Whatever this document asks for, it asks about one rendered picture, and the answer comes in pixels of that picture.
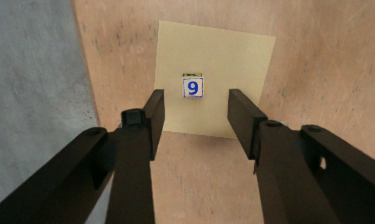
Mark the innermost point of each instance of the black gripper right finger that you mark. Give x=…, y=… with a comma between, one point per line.
x=290, y=192

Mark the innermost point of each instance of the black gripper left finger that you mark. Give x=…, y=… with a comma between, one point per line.
x=66, y=188

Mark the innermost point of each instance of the beige flat mat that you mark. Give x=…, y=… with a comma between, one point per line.
x=227, y=60

